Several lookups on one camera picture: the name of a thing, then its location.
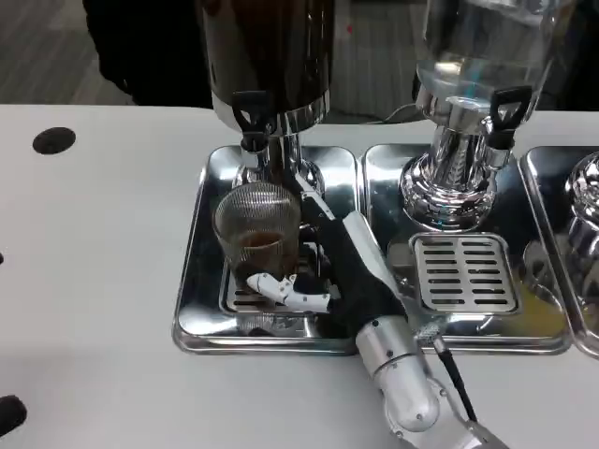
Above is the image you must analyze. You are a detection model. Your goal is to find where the person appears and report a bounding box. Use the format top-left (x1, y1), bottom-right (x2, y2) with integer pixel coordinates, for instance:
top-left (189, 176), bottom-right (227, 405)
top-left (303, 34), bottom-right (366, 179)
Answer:
top-left (80, 0), bottom-right (214, 108)

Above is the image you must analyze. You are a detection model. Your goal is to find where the clear ribbed glass cup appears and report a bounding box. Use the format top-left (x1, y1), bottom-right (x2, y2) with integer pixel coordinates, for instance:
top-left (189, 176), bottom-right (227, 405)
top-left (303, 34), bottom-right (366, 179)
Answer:
top-left (212, 182), bottom-right (303, 292)

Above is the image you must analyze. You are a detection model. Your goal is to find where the steel drip tray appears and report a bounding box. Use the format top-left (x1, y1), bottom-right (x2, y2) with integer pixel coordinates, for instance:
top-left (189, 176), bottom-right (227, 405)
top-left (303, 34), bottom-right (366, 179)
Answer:
top-left (519, 145), bottom-right (599, 359)
top-left (362, 142), bottom-right (574, 355)
top-left (171, 144), bottom-right (375, 357)

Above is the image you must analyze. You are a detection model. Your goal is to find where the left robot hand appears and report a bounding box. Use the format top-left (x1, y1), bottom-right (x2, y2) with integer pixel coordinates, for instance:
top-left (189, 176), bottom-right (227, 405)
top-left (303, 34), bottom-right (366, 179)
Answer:
top-left (0, 252), bottom-right (28, 438)

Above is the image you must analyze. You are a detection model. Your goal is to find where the black dispenser tap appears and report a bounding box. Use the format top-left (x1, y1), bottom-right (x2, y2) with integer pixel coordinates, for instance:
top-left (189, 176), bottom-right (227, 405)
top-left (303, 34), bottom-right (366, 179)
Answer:
top-left (232, 90), bottom-right (278, 167)
top-left (483, 86), bottom-right (533, 167)

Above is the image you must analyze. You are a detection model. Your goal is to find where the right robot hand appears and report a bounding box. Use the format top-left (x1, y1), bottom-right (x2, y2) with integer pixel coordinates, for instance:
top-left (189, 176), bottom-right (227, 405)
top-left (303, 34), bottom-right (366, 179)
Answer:
top-left (245, 175), bottom-right (409, 340)

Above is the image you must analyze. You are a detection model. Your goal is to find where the clear drink dispenser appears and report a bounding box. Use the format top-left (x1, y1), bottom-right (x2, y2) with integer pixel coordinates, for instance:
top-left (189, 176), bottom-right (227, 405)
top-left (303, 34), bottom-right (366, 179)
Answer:
top-left (400, 0), bottom-right (563, 231)

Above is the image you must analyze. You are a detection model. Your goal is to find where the chrome dispenser stand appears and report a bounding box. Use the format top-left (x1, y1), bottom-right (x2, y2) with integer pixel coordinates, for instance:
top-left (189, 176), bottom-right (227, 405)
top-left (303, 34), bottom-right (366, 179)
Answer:
top-left (563, 152), bottom-right (599, 306)

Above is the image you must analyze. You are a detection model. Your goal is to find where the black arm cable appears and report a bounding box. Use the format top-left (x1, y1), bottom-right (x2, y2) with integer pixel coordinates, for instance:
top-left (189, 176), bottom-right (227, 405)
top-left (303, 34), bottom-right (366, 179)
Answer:
top-left (413, 324), bottom-right (479, 425)

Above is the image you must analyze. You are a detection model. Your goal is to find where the dark drink dispenser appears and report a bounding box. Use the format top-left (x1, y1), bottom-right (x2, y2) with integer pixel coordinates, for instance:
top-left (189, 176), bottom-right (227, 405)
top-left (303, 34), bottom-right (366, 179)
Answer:
top-left (200, 0), bottom-right (336, 222)

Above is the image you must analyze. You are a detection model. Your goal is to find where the black round counter grommet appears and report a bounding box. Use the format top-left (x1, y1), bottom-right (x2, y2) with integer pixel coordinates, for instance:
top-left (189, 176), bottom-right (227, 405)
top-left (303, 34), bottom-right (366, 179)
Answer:
top-left (32, 126), bottom-right (78, 156)

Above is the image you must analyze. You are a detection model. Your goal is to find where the thin grey cable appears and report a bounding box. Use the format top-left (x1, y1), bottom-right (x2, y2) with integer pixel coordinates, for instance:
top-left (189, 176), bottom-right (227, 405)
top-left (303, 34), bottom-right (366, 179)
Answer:
top-left (373, 101), bottom-right (418, 124)

